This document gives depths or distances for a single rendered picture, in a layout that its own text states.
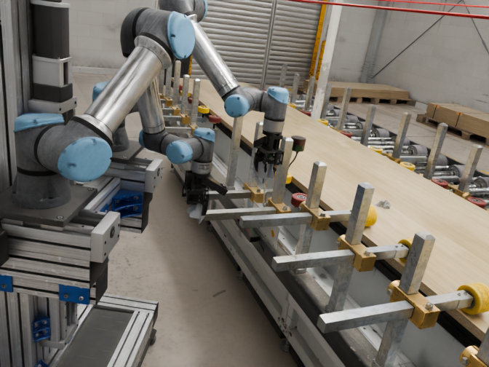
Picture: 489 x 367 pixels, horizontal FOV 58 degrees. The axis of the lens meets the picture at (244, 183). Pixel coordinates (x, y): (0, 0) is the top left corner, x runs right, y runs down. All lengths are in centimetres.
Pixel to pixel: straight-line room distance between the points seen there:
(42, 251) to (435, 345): 116
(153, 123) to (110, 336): 101
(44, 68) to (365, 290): 130
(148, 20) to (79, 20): 789
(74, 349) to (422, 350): 133
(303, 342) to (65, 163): 150
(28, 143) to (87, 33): 804
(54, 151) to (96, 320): 119
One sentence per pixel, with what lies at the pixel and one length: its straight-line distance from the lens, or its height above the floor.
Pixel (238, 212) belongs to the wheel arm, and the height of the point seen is 86.
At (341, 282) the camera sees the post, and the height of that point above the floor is 83.
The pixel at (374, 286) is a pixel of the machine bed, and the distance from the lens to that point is 168.
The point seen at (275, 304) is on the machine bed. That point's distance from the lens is 242.
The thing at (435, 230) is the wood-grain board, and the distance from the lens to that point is 184.
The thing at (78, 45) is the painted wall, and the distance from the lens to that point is 920.
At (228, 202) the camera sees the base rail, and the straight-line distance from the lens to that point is 222.
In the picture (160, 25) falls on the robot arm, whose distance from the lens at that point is 125.
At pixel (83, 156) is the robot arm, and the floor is 122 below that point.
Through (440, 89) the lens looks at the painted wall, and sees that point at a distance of 1053.
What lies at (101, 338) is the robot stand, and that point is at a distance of 208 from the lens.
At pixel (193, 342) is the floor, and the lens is 237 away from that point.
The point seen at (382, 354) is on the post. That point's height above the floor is 76.
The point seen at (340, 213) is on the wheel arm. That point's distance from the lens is 160.
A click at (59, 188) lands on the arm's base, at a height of 109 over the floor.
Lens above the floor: 159
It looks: 22 degrees down
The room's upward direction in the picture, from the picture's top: 8 degrees clockwise
